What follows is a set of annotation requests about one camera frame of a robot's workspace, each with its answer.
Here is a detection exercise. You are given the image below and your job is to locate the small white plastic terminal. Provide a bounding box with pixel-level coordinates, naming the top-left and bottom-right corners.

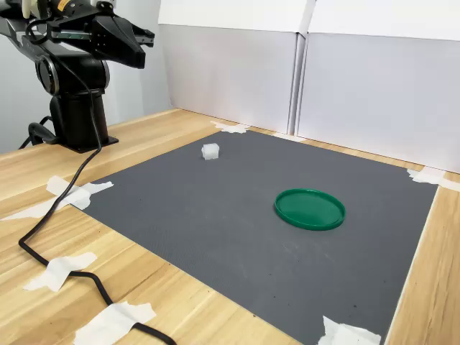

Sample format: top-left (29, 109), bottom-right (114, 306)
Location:
top-left (201, 142), bottom-right (221, 162)

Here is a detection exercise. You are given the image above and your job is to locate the round green lid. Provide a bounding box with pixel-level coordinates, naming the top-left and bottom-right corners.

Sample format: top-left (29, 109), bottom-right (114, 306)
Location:
top-left (274, 188), bottom-right (346, 231)

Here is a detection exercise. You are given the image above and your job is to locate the white partition panel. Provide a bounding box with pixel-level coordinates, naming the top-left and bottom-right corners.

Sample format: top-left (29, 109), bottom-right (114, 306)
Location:
top-left (157, 0), bottom-right (309, 137)
top-left (294, 0), bottom-right (460, 174)

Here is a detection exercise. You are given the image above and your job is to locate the white tape on mat corner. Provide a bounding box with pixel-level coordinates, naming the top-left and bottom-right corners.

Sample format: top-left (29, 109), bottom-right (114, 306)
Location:
top-left (0, 175), bottom-right (115, 222)
top-left (316, 315), bottom-right (382, 345)
top-left (406, 167), bottom-right (460, 190)
top-left (210, 120), bottom-right (252, 134)

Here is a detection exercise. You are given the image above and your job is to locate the dark grey mat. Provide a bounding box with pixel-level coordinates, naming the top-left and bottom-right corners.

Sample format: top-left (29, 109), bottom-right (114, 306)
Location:
top-left (73, 129), bottom-right (440, 345)

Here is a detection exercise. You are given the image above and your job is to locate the black arm base cable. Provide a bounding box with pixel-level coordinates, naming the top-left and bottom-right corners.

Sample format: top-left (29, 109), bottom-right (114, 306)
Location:
top-left (17, 114), bottom-right (58, 150)

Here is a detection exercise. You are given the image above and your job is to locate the black camera cable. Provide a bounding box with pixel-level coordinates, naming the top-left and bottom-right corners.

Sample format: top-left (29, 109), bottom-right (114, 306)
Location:
top-left (18, 17), bottom-right (178, 345)

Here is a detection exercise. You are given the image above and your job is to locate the white tape over cable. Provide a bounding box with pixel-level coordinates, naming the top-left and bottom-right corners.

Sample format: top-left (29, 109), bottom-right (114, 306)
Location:
top-left (73, 300), bottom-right (157, 345)
top-left (23, 252), bottom-right (98, 293)

